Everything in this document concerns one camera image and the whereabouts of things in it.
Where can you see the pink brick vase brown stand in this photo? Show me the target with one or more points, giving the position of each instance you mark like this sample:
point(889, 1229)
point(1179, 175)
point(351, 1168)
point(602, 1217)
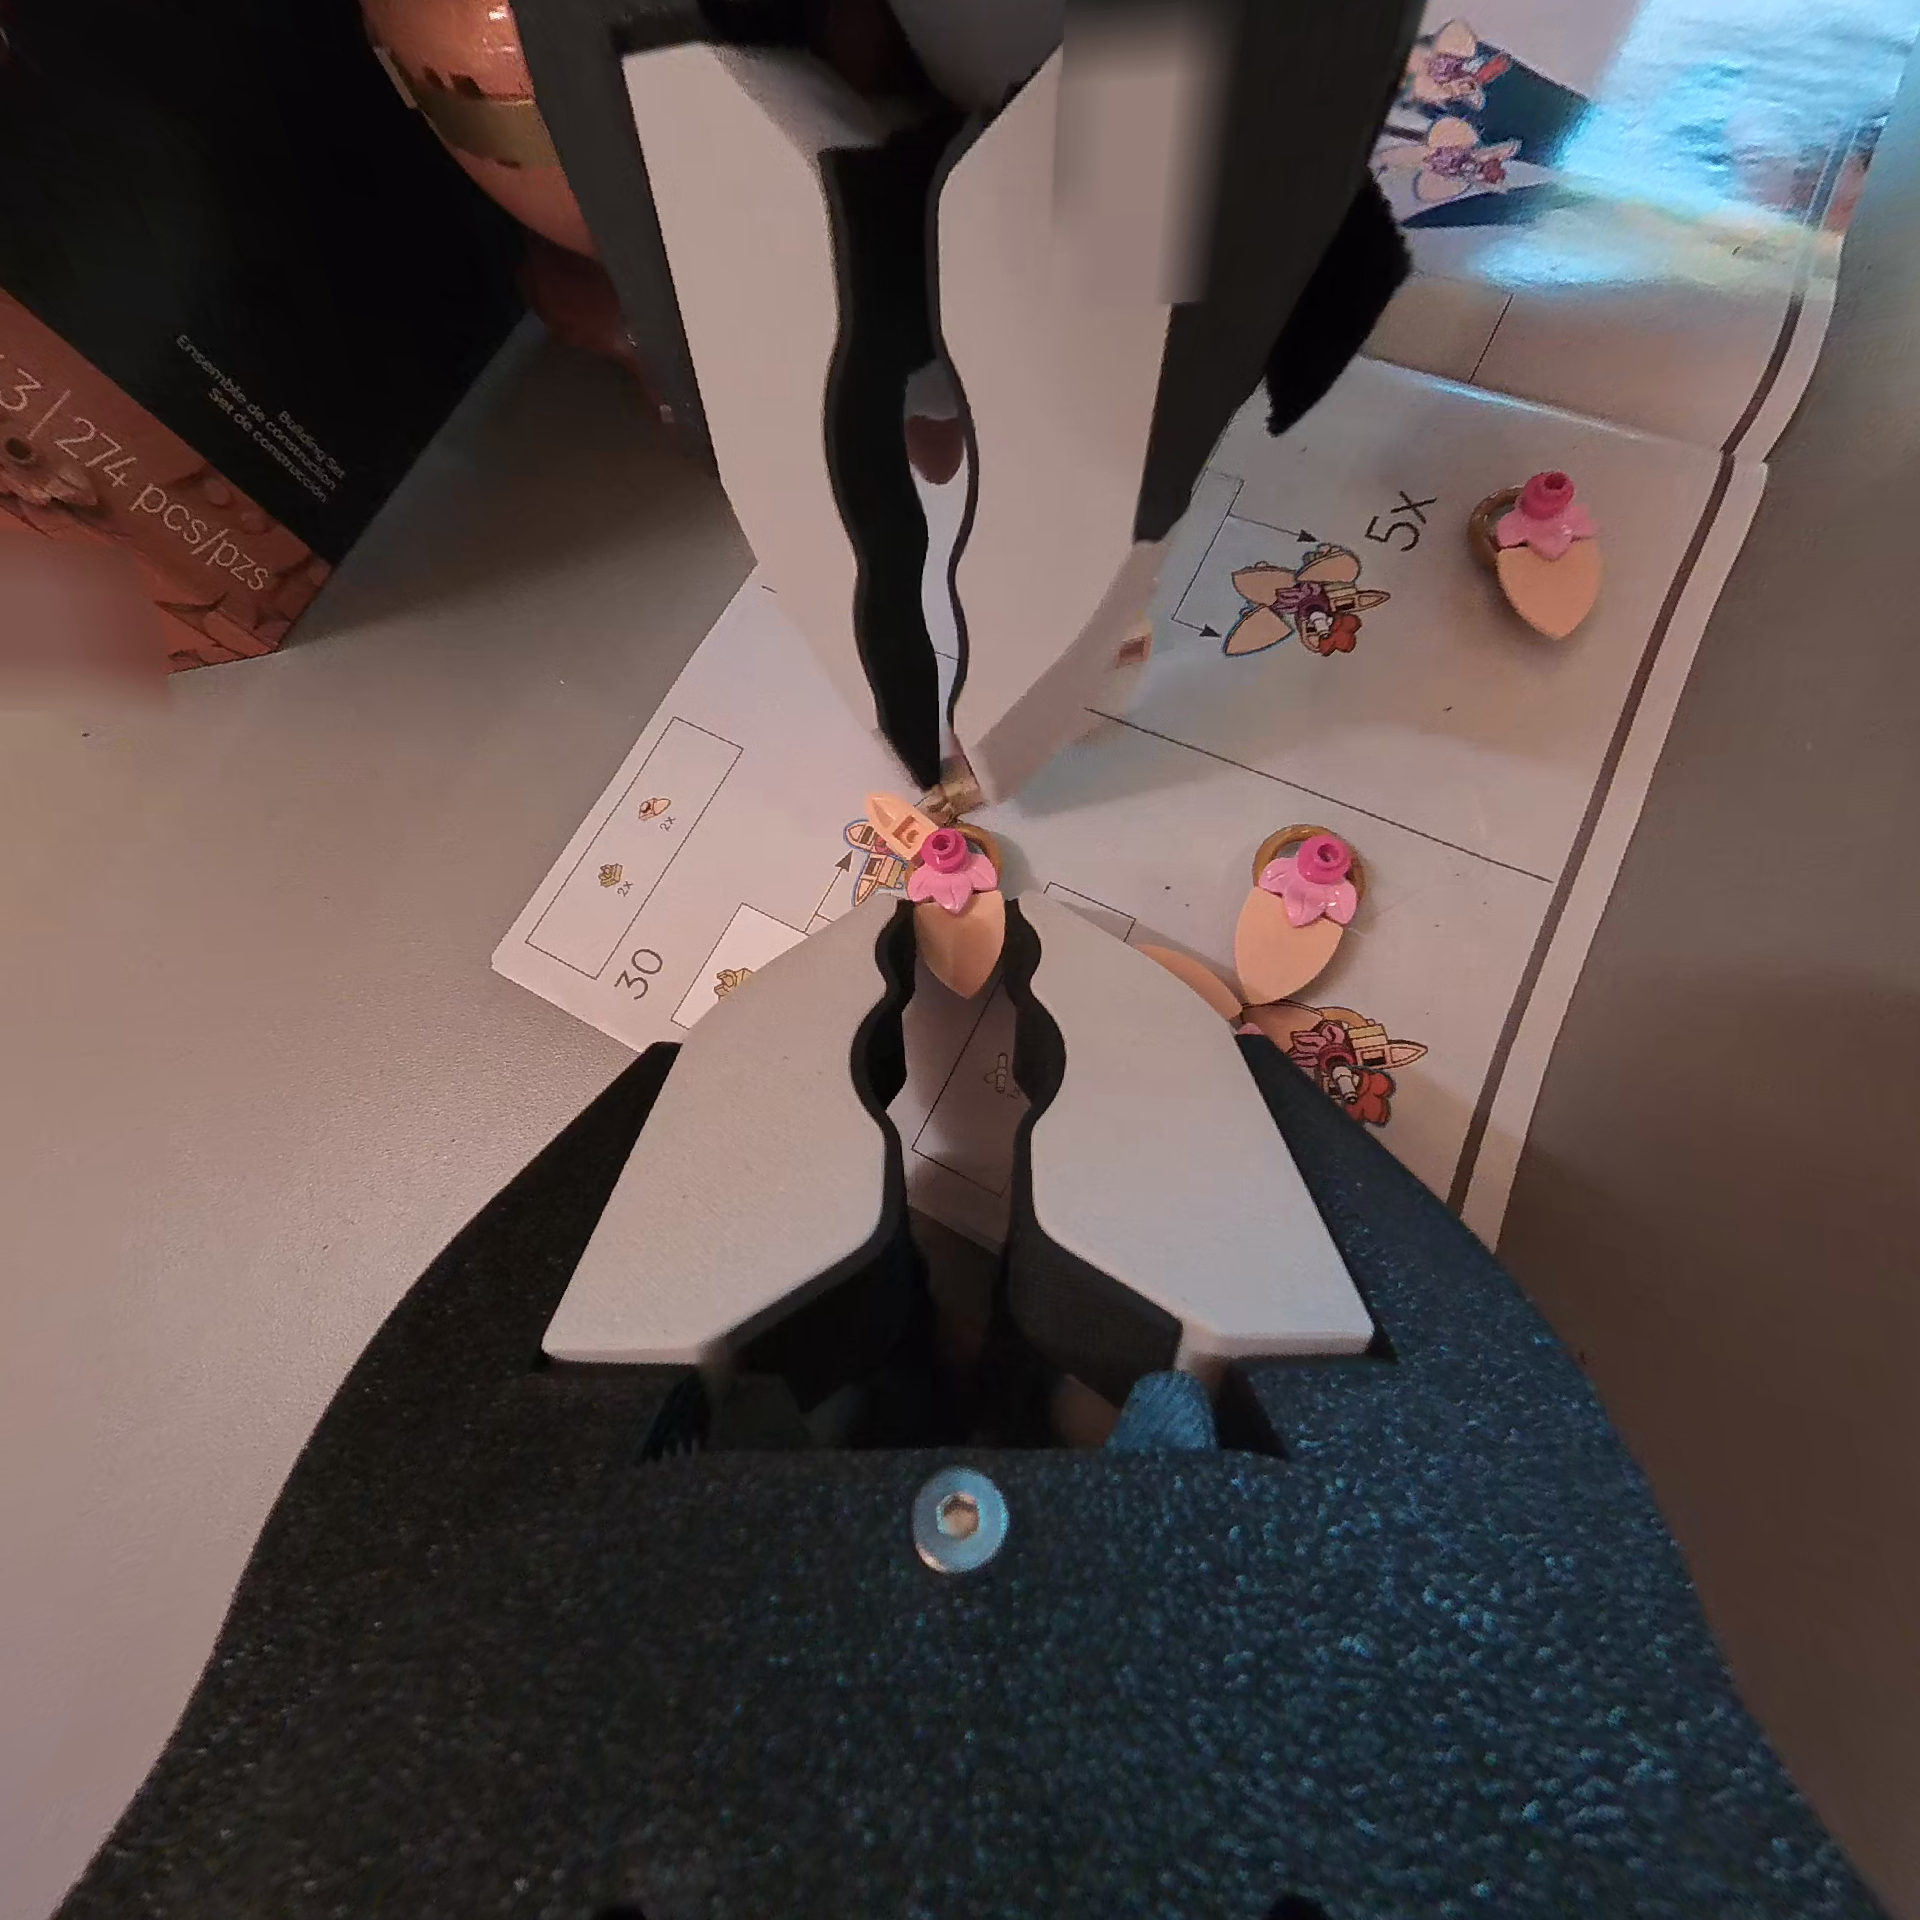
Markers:
point(503, 195)

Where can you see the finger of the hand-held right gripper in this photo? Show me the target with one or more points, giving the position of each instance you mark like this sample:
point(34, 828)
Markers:
point(1050, 451)
point(751, 300)

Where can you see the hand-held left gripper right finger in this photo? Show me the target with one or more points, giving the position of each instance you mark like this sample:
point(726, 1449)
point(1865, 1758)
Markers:
point(1186, 1185)

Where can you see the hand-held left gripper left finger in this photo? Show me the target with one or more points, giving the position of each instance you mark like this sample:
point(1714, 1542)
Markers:
point(722, 1185)

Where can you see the black building set box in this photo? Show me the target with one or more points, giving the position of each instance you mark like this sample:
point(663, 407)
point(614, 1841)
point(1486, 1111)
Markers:
point(226, 225)

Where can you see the grey desk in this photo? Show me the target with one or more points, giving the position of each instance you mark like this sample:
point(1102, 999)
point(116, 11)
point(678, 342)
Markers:
point(301, 1049)

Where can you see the white instruction booklet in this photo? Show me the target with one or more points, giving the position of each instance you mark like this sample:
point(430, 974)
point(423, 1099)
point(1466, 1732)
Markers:
point(1425, 750)

